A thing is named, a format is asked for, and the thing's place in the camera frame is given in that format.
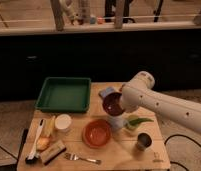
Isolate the dark red bowl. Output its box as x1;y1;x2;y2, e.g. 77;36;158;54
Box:
102;92;124;116

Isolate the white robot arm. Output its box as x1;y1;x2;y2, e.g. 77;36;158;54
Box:
120;71;201;134

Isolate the green plastic tray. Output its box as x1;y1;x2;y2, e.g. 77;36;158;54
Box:
36;77;91;113

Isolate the blue sponge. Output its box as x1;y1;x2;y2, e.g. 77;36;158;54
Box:
99;87;115;99

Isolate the orange bowl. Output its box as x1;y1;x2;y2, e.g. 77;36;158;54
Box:
82;119;111;148

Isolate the green toy vegetable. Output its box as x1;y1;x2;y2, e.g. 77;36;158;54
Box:
125;115;152;131

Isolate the white cup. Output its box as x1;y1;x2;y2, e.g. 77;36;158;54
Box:
55;114;72;132

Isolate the yellow banana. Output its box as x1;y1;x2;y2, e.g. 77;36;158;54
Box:
44;116;55;137

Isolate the dark metal cup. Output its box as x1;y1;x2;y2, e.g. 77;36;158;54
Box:
136;133;152;151

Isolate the silver fork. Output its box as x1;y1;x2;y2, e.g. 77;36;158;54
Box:
64;153;102;165

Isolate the wooden block brush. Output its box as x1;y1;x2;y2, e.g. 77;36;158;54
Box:
40;140;66;165

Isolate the orange fruit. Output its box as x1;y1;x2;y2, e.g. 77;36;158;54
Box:
36;137;50;151

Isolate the wooden railing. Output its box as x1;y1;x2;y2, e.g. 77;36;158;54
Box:
0;0;201;36

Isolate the black cable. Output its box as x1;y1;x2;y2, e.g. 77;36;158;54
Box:
164;133;201;171

